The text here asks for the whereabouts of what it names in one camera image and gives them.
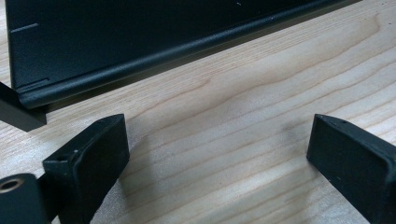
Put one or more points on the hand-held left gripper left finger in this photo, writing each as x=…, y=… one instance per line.
x=90, y=168

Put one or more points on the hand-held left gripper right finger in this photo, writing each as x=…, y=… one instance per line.
x=351, y=161

